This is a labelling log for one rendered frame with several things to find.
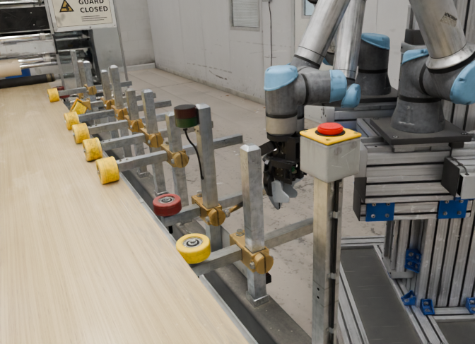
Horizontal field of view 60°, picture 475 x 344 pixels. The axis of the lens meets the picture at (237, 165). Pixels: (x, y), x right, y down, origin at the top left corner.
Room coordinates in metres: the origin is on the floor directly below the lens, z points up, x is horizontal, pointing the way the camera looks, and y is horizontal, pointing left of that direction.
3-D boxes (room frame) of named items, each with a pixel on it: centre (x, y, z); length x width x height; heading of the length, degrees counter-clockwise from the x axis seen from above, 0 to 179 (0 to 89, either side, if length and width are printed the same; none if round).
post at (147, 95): (1.52, 0.32, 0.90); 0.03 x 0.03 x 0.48; 28
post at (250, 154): (0.86, -0.03, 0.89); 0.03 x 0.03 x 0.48; 28
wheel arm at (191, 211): (1.15, 0.03, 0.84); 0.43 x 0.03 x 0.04; 118
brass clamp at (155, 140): (1.54, 0.33, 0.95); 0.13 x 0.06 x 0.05; 28
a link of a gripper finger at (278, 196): (0.93, -0.10, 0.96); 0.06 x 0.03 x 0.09; 48
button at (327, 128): (0.63, -0.15, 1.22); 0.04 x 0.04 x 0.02
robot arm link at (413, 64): (1.18, -0.55, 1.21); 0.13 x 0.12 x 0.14; 14
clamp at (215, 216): (1.10, 0.10, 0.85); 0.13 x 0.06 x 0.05; 28
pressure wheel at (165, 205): (1.06, 0.21, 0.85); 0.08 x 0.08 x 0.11
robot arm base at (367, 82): (1.69, -0.58, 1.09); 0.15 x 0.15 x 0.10
